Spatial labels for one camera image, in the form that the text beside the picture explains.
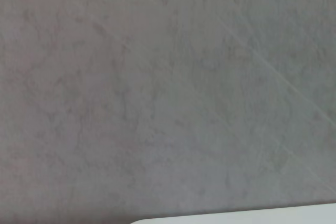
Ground white table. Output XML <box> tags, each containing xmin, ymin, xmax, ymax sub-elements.
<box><xmin>130</xmin><ymin>202</ymin><xmax>336</xmax><ymax>224</ymax></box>

